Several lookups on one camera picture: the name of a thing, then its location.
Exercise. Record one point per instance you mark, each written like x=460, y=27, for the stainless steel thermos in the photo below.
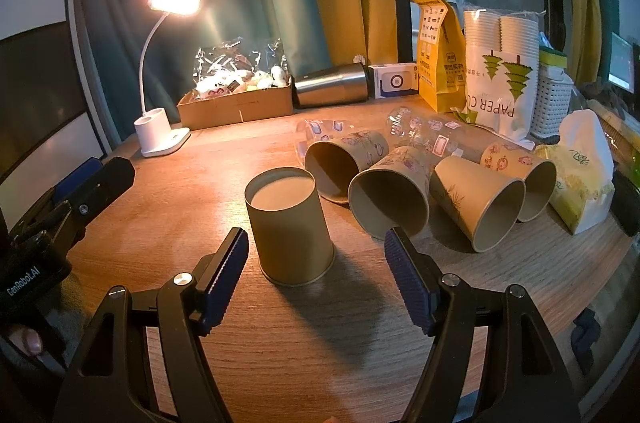
x=330, y=85

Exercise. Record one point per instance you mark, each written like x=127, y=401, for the clear printed plastic sleeve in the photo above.
x=320, y=130
x=425, y=128

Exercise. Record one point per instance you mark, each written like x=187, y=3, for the cartoon print paper cup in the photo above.
x=332, y=170
x=390, y=203
x=505, y=160

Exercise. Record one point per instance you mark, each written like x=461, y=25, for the blue clamp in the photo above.
x=586, y=333

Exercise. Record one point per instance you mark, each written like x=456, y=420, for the black object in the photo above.
x=627, y=203

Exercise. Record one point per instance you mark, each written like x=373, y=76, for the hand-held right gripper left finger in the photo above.
x=226, y=284

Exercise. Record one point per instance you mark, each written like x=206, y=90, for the yellow paper bag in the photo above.
x=440, y=70

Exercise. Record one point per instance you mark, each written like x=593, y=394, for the white desk lamp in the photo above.
x=161, y=137

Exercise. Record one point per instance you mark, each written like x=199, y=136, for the white plastic basket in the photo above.
x=550, y=103

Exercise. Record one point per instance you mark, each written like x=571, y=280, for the plain brown paper cup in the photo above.
x=292, y=233

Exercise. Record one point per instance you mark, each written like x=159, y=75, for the cardboard box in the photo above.
x=235, y=109

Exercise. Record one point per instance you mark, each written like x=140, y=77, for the paper cup package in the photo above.
x=500, y=103

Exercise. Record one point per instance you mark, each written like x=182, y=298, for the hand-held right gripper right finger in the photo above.
x=409, y=283

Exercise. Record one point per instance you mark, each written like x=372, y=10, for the grass print paper cup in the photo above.
x=457, y=195

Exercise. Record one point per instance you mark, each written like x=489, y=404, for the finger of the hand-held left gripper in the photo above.
x=52, y=215
x=107, y=180

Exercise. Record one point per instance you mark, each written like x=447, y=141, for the bamboo mat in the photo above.
x=617, y=123

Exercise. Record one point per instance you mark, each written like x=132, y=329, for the yellow tissue pack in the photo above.
x=580, y=183

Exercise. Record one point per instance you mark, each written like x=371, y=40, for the person's left hand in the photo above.
x=27, y=339

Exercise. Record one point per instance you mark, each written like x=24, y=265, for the white and blue box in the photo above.
x=392, y=80

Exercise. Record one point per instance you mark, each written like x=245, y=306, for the green sponge pack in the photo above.
x=552, y=58

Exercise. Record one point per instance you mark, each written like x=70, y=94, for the computer monitor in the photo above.
x=621, y=63

